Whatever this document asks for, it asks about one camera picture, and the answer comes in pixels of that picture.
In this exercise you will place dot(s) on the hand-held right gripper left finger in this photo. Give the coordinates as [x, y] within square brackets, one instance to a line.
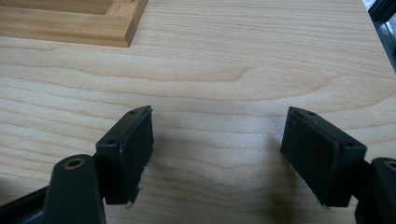
[126, 161]

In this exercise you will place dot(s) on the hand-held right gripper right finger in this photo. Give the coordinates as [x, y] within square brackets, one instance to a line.
[317, 158]

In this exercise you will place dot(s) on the light wooden rack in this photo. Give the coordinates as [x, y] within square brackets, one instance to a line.
[68, 25]

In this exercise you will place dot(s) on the dark metal frame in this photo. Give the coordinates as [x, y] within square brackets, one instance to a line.
[384, 21]

